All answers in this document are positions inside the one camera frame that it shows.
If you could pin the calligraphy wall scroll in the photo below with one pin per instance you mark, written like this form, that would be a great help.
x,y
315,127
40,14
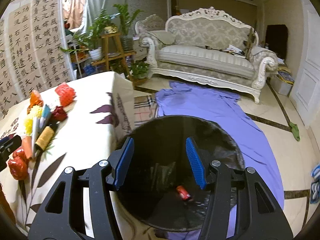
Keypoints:
x,y
32,36

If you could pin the gold label dark bottle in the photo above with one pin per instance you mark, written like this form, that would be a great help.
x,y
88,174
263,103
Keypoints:
x,y
44,138

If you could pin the dark red wrapper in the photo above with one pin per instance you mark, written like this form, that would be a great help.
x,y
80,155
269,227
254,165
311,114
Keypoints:
x,y
59,114

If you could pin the purple cloth on floor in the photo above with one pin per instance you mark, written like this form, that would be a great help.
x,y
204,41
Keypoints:
x,y
218,124

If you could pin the white panel door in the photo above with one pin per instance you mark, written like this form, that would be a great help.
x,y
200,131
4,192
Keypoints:
x,y
305,92

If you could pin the orange plastic bag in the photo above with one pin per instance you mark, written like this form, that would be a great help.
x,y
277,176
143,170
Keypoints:
x,y
35,100

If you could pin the blue white slippers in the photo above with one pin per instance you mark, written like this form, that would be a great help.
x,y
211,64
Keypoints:
x,y
314,189

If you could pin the tall dark green plant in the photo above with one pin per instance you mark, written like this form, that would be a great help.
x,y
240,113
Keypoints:
x,y
126,20

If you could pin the black lined trash bin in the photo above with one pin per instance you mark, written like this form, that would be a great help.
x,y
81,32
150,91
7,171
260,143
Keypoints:
x,y
160,164

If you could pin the wooden plant stand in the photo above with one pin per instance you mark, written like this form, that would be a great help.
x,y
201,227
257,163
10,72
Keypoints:
x,y
119,54

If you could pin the white toothpaste tube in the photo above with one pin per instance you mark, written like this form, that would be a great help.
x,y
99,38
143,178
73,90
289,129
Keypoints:
x,y
35,135

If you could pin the ornate white sofa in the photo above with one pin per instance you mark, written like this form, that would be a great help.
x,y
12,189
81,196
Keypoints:
x,y
210,47

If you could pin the grey storage box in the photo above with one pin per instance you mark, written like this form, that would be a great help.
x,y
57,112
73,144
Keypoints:
x,y
282,81

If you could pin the ornate white armchair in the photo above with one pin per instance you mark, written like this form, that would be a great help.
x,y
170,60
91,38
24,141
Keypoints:
x,y
150,23

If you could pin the white potted green plant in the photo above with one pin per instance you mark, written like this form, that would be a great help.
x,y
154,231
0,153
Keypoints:
x,y
90,41

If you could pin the floral cream tablecloth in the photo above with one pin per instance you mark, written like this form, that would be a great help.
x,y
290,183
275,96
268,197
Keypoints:
x,y
99,117

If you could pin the plaid floor mat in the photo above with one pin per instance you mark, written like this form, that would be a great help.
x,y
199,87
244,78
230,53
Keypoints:
x,y
145,109

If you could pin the yellow foam fruit net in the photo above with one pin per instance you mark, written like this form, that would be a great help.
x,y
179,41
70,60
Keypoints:
x,y
35,112

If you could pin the small floor potted plant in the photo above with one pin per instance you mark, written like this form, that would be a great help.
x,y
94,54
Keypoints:
x,y
139,71

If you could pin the light blue tube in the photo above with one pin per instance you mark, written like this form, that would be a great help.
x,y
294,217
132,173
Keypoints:
x,y
45,115

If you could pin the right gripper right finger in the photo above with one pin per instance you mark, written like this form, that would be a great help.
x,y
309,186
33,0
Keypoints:
x,y
258,214

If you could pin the orange foam roll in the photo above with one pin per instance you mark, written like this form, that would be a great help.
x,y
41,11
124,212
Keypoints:
x,y
26,145

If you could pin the red plastic bag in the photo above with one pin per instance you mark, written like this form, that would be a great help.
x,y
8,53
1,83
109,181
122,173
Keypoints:
x,y
19,164

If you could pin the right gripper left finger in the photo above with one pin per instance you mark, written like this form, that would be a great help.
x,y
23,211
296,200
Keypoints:
x,y
61,214

